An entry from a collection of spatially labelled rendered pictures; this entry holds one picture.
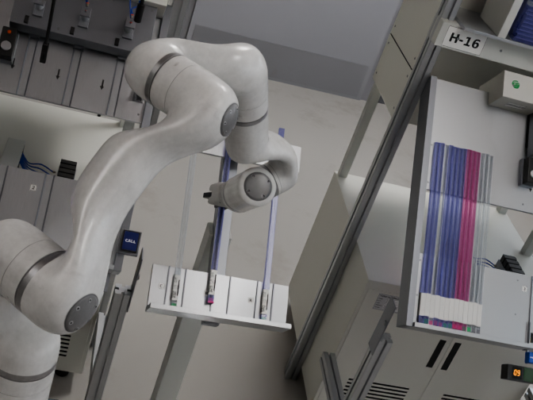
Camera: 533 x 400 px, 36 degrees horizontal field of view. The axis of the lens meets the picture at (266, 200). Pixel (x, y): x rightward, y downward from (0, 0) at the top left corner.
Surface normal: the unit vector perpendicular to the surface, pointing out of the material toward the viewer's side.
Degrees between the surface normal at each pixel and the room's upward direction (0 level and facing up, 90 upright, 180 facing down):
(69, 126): 0
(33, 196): 45
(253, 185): 50
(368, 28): 90
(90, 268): 57
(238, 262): 0
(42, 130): 0
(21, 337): 30
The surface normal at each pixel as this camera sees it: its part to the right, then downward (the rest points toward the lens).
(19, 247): 0.02, -0.63
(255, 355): 0.29, -0.82
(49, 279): -0.22, -0.46
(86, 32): 0.27, -0.21
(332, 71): 0.14, 0.54
